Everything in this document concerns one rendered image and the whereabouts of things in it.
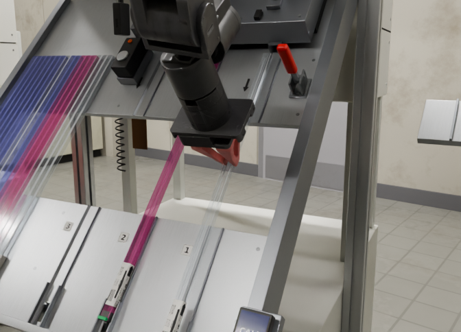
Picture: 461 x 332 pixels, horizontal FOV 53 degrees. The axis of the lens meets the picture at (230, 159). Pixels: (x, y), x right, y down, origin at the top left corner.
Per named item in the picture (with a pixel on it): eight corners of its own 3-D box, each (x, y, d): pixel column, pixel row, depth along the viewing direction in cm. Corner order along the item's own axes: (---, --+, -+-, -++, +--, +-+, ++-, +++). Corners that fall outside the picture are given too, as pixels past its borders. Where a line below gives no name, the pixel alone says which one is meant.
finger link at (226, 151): (215, 143, 72) (194, 99, 65) (258, 146, 69) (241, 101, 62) (199, 178, 68) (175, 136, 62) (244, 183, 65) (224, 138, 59)
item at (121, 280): (111, 323, 62) (105, 320, 61) (103, 320, 63) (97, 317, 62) (226, 44, 85) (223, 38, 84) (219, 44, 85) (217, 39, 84)
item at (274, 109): (308, 143, 73) (302, 124, 69) (15, 121, 102) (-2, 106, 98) (348, -2, 88) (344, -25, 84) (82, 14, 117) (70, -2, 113)
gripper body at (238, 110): (191, 106, 67) (171, 66, 61) (257, 108, 62) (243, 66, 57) (173, 140, 63) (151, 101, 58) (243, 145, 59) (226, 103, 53)
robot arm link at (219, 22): (125, 7, 49) (199, 16, 46) (172, -52, 55) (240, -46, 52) (155, 88, 58) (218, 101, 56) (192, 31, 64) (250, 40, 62)
